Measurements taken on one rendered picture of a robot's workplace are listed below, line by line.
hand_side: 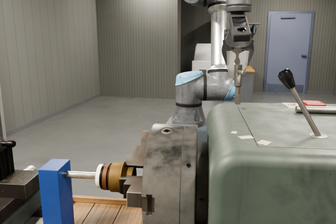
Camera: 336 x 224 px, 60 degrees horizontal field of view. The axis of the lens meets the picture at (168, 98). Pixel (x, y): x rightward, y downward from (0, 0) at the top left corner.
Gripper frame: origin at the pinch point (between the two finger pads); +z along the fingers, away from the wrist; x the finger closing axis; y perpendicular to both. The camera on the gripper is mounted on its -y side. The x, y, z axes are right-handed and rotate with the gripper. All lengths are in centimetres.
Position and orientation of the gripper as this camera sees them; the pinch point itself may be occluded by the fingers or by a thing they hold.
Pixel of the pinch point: (236, 76)
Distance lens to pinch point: 89.1
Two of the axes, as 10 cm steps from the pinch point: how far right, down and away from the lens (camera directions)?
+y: 0.9, -2.0, 9.7
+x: -10.0, -0.2, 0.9
